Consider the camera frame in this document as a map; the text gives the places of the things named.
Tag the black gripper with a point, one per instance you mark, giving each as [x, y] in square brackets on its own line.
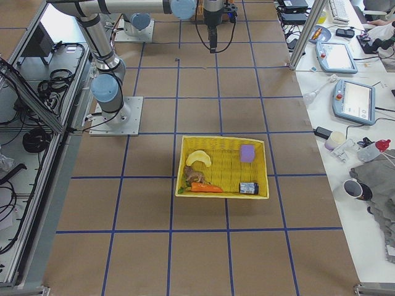
[211, 19]

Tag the brass cylinder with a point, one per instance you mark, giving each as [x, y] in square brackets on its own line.
[316, 34]

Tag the toy banana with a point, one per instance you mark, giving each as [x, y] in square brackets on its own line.
[199, 156]

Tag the purple foam block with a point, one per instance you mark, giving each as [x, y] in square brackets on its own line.
[247, 153]

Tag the blue plate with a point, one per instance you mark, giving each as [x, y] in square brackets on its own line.
[324, 37]

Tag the yellow plastic basket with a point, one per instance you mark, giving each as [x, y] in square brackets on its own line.
[227, 170]

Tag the upper teach pendant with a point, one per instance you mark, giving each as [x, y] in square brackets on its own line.
[335, 58]

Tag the teach pendant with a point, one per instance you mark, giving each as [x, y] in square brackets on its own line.
[335, 58]
[354, 102]

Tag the brown toy animal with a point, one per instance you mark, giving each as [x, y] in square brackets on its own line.
[193, 176]

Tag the white keyboard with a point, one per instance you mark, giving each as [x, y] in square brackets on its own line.
[338, 12]

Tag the black power brick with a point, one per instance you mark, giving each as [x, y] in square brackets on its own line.
[322, 132]

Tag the toy carrot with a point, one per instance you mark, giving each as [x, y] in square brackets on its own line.
[200, 187]

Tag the small labelled can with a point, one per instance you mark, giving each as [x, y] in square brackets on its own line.
[249, 188]

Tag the lower teach pendant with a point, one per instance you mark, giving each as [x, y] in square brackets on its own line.
[354, 102]

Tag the lavender white jar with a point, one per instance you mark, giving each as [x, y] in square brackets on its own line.
[334, 140]

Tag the clear bottle red cap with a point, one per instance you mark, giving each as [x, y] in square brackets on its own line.
[373, 150]

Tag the black pink mug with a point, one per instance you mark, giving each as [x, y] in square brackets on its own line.
[357, 190]

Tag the grey cloth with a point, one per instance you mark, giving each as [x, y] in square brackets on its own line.
[378, 176]

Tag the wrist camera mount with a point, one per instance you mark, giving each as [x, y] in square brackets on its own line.
[230, 12]

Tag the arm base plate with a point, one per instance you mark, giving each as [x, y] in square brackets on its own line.
[127, 121]
[122, 37]

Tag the aluminium frame post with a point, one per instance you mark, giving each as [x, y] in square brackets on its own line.
[317, 8]

